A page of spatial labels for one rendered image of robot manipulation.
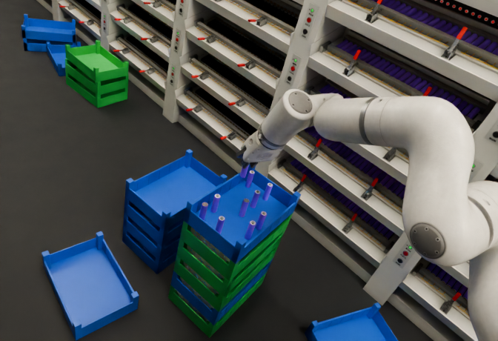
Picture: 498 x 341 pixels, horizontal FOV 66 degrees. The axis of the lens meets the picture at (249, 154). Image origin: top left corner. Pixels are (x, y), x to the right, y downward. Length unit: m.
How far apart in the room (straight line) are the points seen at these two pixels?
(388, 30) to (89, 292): 1.29
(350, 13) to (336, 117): 0.67
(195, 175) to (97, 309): 0.57
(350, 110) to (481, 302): 0.37
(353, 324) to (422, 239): 1.03
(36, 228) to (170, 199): 0.53
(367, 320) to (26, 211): 1.37
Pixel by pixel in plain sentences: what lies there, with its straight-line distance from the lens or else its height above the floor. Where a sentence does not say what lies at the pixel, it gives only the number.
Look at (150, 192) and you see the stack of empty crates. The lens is 1.41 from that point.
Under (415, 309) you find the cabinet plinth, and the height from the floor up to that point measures 0.05.
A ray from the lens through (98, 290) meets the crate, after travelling 1.45.
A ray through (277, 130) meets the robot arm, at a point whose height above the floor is 0.76.
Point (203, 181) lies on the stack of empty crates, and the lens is 1.49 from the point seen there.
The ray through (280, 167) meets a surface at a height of 0.19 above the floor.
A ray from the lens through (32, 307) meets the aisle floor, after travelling 1.45.
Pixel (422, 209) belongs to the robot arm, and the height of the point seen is 0.91.
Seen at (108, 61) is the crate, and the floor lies 0.16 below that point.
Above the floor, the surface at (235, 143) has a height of 0.17.
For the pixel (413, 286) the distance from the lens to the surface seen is 1.60.
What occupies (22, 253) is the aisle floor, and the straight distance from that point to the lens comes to 1.58.
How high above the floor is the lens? 1.23
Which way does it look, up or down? 36 degrees down
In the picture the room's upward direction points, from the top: 17 degrees clockwise
